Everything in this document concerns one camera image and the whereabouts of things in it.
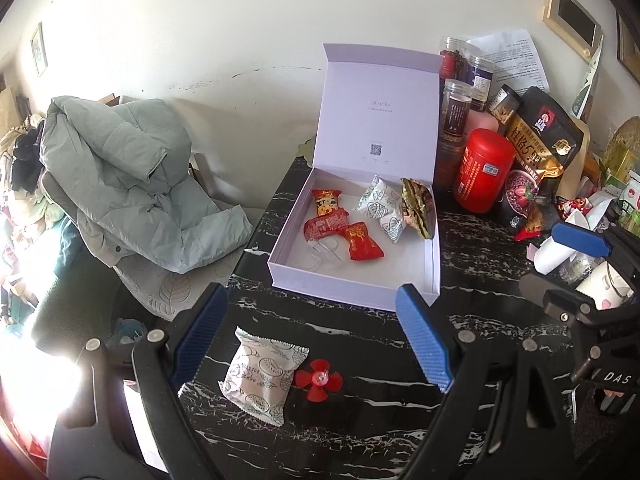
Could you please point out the pink container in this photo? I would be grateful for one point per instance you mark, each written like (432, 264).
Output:
(486, 121)

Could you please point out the pile of clothes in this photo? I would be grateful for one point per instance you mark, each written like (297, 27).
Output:
(27, 175)

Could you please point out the red packet with gold print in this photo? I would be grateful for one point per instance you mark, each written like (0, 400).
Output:
(362, 242)

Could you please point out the lavender gift box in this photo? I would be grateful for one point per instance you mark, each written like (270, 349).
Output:
(375, 110)

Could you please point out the clear jar with brown contents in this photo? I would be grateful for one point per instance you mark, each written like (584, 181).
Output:
(456, 110)

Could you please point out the person's right hand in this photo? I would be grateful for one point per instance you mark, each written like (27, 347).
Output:
(612, 397)

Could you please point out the clear jar with dark label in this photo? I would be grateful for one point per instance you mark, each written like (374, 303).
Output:
(481, 82)

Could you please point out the clear jar with red contents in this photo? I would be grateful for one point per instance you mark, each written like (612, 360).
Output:
(454, 57)

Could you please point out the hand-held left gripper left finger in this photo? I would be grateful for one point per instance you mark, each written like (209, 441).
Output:
(202, 330)

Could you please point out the grey-green down jacket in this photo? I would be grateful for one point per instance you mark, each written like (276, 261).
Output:
(130, 180)

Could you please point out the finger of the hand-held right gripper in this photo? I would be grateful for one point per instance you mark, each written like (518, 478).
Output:
(555, 300)
(580, 239)

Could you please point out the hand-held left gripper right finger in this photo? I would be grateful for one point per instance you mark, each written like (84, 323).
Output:
(422, 340)

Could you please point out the black and gold cereal pouch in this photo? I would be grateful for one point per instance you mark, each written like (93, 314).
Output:
(542, 160)

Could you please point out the grey leaf-print cloth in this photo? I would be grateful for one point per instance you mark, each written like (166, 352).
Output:
(170, 285)

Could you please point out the wooden picture frame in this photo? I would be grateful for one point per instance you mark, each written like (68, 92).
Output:
(572, 15)

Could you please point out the woven straw disc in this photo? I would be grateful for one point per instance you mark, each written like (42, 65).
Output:
(625, 135)

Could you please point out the white rolled paper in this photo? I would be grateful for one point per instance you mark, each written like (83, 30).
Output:
(552, 255)

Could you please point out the dark brown jar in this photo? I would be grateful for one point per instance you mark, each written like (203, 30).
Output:
(449, 165)

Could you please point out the small black gold snack bag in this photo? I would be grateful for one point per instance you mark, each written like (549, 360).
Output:
(505, 102)

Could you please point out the green and gold box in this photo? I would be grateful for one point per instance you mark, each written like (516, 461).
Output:
(620, 170)

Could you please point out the brown paper bag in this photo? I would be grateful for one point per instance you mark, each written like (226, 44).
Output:
(9, 110)

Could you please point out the white cup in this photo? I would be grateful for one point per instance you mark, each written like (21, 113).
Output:
(600, 285)

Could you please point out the gold cereal packet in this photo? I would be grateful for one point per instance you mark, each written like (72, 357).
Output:
(417, 207)

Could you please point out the dark framed picture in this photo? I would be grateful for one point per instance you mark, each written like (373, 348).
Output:
(629, 40)

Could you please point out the small framed wall picture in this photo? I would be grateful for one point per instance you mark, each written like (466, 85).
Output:
(38, 50)

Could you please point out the white printed snack packet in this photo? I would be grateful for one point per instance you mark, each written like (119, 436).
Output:
(375, 197)
(262, 375)
(392, 225)

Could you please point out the blue trash bag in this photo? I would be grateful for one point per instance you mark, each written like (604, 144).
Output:
(125, 332)

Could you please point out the kraft paper envelope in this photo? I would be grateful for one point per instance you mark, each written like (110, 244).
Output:
(575, 165)

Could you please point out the green and white carton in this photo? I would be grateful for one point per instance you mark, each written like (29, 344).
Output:
(586, 85)

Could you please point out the red cartoon snack packet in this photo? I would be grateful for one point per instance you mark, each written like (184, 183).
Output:
(327, 202)

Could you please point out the red gold snack packet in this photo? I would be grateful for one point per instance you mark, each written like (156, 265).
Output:
(528, 233)

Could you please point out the red canister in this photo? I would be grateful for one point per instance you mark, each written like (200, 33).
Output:
(482, 172)

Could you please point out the clear plastic hook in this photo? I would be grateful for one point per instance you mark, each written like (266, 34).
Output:
(325, 255)

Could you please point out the clear plastic bag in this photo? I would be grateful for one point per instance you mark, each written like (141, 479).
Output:
(575, 266)

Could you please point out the red plastic pinwheel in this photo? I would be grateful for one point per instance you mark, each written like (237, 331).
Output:
(317, 380)

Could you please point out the dark green sofa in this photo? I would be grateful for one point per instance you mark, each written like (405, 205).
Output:
(75, 310)

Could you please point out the small red snack packet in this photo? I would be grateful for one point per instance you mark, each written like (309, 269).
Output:
(325, 225)

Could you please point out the printed paper sheet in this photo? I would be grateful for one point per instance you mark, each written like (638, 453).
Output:
(515, 57)

